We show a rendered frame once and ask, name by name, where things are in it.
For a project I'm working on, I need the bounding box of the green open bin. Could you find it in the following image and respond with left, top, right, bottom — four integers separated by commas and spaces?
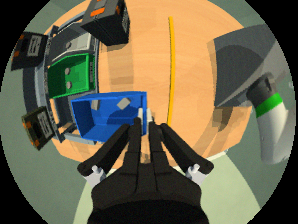
48, 53, 95, 99

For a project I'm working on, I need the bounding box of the blue bin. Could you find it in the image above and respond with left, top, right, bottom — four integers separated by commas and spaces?
71, 91, 147, 142

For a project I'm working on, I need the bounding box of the grey metal shelf rack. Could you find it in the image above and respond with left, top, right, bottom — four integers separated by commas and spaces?
22, 10, 104, 146

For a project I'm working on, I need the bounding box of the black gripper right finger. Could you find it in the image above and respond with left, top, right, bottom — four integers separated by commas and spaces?
147, 108, 214, 197

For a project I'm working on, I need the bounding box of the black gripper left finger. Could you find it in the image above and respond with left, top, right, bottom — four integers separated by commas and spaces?
77, 108, 143, 197

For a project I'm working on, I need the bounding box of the yellow bar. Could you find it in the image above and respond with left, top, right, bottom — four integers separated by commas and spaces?
167, 16, 175, 126

